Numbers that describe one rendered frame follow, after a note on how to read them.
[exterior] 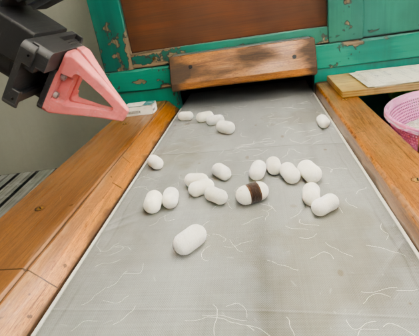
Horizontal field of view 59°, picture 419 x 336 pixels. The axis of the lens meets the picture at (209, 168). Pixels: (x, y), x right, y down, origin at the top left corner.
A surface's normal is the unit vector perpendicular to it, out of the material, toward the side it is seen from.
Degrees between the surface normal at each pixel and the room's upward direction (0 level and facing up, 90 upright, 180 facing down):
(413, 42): 90
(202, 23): 90
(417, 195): 0
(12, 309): 45
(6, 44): 90
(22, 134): 90
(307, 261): 0
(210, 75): 67
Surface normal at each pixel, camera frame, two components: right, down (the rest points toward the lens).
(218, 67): -0.15, 0.04
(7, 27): -0.10, 0.42
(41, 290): 0.59, -0.70
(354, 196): -0.15, -0.91
